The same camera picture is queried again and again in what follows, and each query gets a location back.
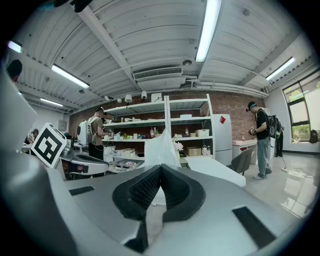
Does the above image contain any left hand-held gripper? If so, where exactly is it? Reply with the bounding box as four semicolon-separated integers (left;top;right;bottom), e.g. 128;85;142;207
30;122;110;181

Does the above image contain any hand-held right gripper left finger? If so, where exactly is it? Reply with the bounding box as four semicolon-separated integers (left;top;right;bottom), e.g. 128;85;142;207
47;163;163;256

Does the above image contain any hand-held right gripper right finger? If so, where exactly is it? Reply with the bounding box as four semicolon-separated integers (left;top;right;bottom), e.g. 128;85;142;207
154;163;300;256

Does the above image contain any clear plastic bag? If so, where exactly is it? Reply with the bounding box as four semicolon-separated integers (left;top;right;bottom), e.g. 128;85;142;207
144;128;182;168

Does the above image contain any cardboard box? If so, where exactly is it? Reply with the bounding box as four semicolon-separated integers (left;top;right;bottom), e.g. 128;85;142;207
185;146;203;157

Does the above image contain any white backpack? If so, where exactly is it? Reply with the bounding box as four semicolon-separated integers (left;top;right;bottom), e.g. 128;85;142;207
76;116;94;146

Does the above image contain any grey chair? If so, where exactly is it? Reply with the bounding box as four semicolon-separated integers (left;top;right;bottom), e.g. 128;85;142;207
226;147;254;176

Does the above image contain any long ceiling light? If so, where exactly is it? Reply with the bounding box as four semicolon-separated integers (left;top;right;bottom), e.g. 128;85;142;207
7;40;23;54
50;63;91;89
264;56;296;81
194;0;223;63
39;97;64;108

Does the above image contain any white side table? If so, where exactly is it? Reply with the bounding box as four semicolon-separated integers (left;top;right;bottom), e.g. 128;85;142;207
231;139;259;166

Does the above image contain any white fridge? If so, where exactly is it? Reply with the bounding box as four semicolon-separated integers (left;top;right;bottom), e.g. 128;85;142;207
211;113;234;166

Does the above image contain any person's grey shirt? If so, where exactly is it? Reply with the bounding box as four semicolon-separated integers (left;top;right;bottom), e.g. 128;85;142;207
0;63;39;157

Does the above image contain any ceiling air conditioner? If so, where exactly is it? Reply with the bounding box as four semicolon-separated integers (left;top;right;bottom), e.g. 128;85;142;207
131;65;187;92

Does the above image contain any black backpack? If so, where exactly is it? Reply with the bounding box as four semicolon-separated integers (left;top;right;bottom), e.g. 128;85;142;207
266;114;283;139

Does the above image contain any black bag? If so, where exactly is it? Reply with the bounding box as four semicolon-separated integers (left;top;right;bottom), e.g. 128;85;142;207
308;129;319;144

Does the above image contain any black framed window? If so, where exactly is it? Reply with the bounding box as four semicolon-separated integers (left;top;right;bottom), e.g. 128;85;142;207
281;73;320;146

